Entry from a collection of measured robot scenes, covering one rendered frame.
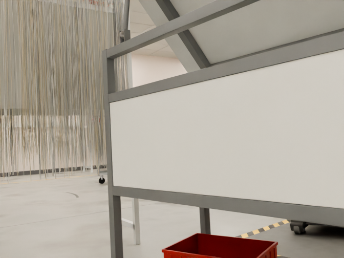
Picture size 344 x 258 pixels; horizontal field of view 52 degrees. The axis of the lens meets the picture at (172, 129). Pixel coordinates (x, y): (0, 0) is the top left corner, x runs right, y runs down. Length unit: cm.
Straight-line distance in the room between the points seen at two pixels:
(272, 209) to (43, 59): 137
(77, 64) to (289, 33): 110
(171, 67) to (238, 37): 977
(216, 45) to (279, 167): 91
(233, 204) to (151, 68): 1005
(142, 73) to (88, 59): 881
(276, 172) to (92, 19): 146
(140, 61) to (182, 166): 973
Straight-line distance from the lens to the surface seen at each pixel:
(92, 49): 206
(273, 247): 155
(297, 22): 152
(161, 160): 129
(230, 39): 168
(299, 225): 224
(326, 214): 92
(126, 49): 149
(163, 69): 1121
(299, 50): 95
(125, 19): 156
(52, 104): 194
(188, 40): 175
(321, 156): 91
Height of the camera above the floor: 57
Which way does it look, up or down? 2 degrees up
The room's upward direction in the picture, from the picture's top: 3 degrees counter-clockwise
